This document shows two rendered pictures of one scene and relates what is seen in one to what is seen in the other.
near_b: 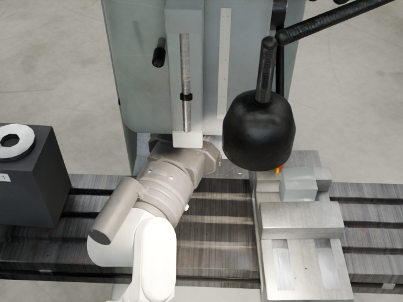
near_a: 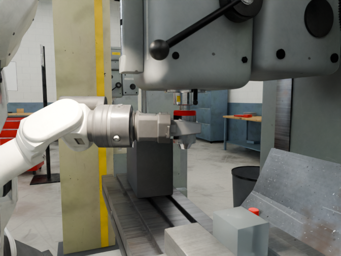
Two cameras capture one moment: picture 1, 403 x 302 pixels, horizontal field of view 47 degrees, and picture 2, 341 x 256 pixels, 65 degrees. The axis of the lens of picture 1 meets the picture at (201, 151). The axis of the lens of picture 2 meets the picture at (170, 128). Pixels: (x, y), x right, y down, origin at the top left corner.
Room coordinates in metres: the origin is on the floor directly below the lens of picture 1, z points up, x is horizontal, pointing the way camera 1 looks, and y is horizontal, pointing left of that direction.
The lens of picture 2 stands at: (0.32, -0.48, 1.29)
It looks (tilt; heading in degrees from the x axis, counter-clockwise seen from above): 6 degrees down; 68
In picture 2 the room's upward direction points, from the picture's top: straight up
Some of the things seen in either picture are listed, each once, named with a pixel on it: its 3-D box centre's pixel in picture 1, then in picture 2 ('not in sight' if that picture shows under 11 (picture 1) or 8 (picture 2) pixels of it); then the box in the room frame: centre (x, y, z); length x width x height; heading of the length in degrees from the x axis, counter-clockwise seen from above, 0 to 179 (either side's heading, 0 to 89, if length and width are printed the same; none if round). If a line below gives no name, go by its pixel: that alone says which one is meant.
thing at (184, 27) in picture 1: (186, 78); (130, 15); (0.45, 0.02, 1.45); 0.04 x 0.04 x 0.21; 88
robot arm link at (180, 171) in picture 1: (172, 173); (140, 127); (0.48, 0.05, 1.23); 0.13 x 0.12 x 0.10; 69
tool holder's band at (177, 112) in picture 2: not in sight; (184, 112); (0.56, 0.01, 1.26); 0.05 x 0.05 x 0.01
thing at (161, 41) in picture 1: (160, 47); not in sight; (0.46, 0.05, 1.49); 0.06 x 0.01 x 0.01; 178
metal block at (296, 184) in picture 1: (297, 188); (239, 236); (0.55, -0.19, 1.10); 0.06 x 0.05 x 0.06; 91
